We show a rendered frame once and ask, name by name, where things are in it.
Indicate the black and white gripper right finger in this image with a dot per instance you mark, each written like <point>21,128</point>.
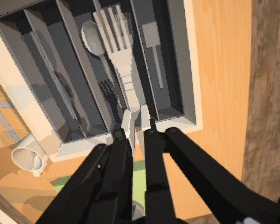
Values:
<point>230,201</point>

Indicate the white mug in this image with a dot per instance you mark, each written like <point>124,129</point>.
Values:
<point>27,157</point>

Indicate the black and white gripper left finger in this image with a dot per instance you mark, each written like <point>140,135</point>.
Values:
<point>112,184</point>

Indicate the grey fork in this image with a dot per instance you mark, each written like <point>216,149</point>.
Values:
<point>138,78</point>
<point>133,71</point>
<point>122,60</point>

